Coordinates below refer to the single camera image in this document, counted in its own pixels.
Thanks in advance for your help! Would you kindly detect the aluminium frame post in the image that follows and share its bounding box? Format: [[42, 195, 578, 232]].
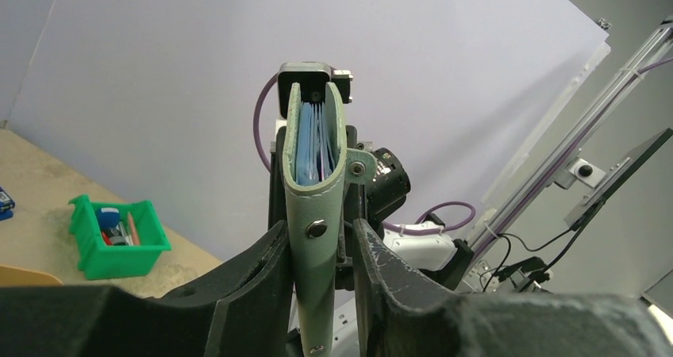
[[461, 16, 672, 293]]

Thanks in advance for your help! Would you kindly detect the green card holder wallet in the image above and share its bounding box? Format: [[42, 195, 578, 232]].
[[280, 82, 376, 356]]

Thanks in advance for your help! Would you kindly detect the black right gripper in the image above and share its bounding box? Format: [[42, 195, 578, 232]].
[[267, 125, 412, 293]]

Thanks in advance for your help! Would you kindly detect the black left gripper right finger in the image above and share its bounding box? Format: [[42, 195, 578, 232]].
[[352, 219, 672, 356]]

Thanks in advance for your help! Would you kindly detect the black monitor panel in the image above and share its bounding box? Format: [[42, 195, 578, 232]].
[[564, 128, 672, 230]]

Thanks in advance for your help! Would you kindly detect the orange oval tray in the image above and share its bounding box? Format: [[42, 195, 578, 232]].
[[1, 265, 63, 288]]

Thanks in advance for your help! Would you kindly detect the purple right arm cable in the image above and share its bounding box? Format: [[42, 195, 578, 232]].
[[252, 71, 478, 236]]

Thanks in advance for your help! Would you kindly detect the blue stapler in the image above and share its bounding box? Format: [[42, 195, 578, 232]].
[[0, 188, 16, 221]]

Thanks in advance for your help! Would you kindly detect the green bin with pens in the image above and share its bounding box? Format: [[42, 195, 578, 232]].
[[68, 194, 171, 280]]

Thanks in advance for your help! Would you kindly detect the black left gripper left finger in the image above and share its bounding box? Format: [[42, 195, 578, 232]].
[[1, 221, 293, 356]]

